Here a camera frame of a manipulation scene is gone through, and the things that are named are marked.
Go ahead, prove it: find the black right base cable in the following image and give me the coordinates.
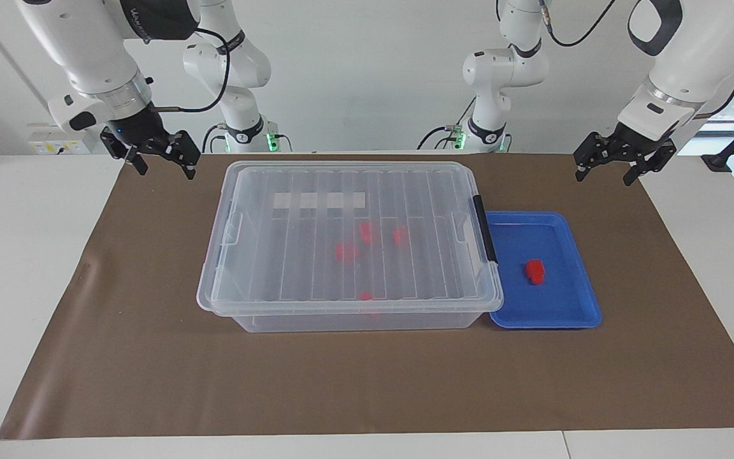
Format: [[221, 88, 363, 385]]
[[201, 124, 227, 154]]

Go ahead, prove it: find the brown paper table mat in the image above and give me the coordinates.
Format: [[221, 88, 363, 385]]
[[0, 153, 734, 441]]

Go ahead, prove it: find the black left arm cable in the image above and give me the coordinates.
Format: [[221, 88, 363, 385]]
[[536, 0, 734, 120]]

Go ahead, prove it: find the black base cable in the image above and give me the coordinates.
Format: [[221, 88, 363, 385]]
[[201, 124, 227, 154], [417, 124, 466, 150]]

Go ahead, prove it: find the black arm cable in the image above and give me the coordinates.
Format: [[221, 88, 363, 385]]
[[536, 0, 734, 120], [150, 27, 231, 114]]

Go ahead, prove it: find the black box latch clip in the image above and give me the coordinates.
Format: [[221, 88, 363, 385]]
[[472, 195, 499, 264]]

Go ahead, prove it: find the clear ribbed plastic lid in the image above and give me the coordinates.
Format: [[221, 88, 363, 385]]
[[196, 161, 505, 317]]

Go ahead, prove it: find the blue plastic tray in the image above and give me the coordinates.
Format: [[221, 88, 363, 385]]
[[485, 211, 602, 330]]

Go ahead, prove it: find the clear plastic storage box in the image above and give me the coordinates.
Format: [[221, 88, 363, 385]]
[[201, 162, 503, 333]]

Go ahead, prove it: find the black left base cable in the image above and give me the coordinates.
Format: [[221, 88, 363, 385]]
[[417, 124, 466, 150]]

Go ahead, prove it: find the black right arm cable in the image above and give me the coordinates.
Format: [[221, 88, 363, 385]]
[[150, 27, 231, 114]]

